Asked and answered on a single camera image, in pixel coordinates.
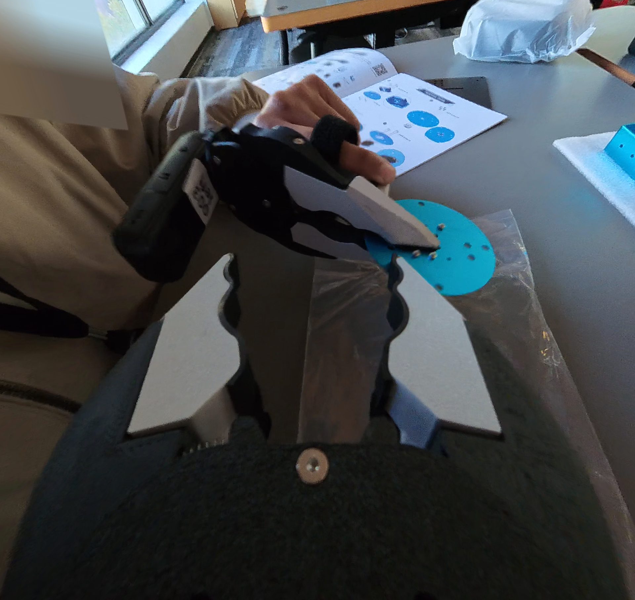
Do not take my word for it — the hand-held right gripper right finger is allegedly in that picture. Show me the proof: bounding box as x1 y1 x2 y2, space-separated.
384 256 503 451

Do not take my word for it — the black shoulder strap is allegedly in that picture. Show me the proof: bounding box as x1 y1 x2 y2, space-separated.
0 277 90 339

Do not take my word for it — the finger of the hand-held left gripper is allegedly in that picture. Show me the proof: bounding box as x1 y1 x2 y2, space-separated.
291 220 370 259
284 165 441 252

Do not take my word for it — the blue round metal plate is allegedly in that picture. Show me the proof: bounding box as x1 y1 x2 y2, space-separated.
364 199 497 297

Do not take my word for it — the person's left hand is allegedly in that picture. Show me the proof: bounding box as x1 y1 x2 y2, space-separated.
253 74 397 187

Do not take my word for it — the blue metal U bracket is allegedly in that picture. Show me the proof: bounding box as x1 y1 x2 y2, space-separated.
604 123 635 181

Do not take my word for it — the white foam sheet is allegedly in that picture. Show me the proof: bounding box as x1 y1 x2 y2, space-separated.
553 131 635 226

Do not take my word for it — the grey desk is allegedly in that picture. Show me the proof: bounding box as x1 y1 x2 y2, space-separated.
149 7 635 561

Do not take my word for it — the white instruction manual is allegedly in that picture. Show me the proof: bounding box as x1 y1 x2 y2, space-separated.
253 48 508 178

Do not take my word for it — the person's left forearm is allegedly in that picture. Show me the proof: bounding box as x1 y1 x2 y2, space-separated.
144 76 271 136

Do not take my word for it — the white plastic wrap bundle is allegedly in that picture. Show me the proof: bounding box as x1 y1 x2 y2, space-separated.
452 0 596 64

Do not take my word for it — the dark grey perforated plate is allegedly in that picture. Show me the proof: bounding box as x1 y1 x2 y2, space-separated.
427 76 493 110

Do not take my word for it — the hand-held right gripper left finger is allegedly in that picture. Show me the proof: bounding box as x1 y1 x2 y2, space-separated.
127 254 245 444

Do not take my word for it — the clear plastic bag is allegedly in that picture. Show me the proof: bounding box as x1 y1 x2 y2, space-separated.
298 208 635 526

